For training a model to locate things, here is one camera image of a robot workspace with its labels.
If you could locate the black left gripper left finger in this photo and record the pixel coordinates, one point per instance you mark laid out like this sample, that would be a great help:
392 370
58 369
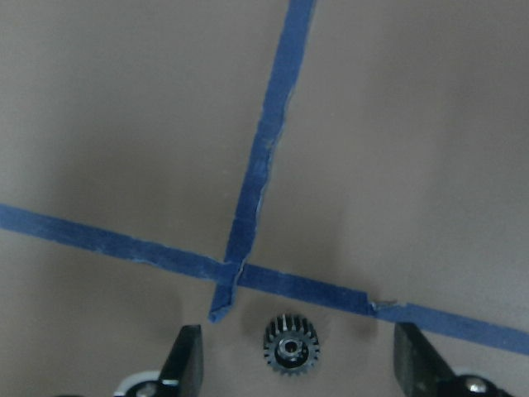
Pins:
182 372

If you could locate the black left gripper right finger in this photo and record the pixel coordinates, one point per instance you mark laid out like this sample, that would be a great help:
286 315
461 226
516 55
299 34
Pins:
418 367

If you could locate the black bearing gear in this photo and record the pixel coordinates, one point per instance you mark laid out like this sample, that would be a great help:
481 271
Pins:
291 344

